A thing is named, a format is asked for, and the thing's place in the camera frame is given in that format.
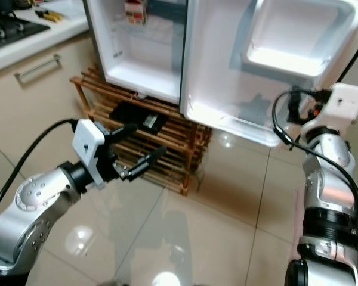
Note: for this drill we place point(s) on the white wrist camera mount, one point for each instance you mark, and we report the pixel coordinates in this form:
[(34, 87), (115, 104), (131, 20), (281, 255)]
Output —
[(88, 143), (346, 104)]

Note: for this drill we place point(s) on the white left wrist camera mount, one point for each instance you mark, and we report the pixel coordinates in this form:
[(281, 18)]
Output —
[(88, 143)]

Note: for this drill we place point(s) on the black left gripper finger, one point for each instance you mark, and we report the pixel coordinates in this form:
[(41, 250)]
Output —
[(148, 162), (122, 132)]

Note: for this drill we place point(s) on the black gas stove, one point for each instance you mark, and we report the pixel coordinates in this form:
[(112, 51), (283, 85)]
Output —
[(12, 33)]

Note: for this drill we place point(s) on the white carton green cap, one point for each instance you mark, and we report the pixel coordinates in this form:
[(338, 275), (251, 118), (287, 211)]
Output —
[(136, 13)]

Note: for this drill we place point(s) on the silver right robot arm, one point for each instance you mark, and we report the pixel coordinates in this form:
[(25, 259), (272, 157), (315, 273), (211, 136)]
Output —
[(328, 196)]

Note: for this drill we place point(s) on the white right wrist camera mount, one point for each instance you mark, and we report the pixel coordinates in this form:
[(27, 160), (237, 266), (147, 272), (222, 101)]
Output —
[(346, 104)]

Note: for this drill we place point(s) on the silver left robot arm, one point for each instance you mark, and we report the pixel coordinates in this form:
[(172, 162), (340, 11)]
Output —
[(36, 220)]

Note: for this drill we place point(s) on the flat black box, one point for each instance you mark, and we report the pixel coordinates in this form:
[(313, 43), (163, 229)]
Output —
[(131, 110)]

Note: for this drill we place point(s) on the white door shelf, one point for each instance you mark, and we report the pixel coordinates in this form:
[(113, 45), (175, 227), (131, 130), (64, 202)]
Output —
[(298, 36)]

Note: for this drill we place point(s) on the wooden slat rack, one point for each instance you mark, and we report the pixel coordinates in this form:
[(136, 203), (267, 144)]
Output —
[(186, 182)]

